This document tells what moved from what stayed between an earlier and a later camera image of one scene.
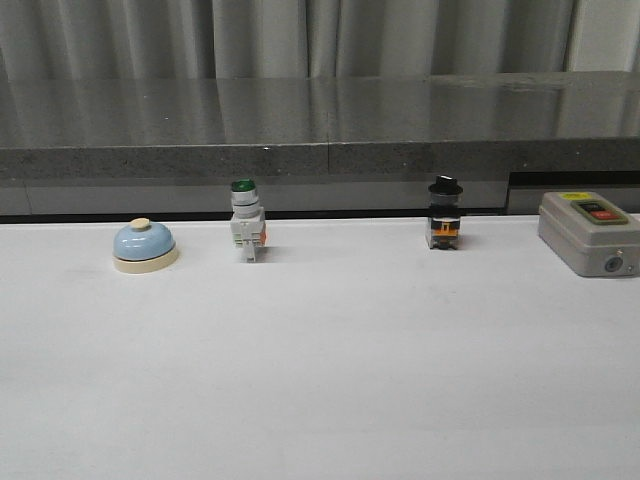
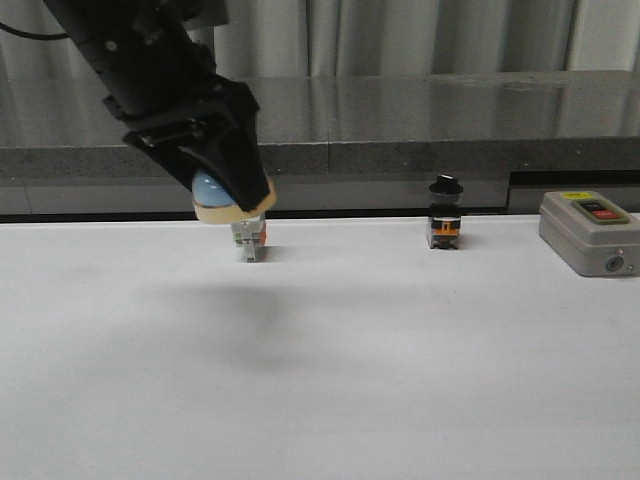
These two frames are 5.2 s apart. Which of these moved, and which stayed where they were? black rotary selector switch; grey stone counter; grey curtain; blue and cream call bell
Moved: blue and cream call bell
Stayed: grey curtain; black rotary selector switch; grey stone counter
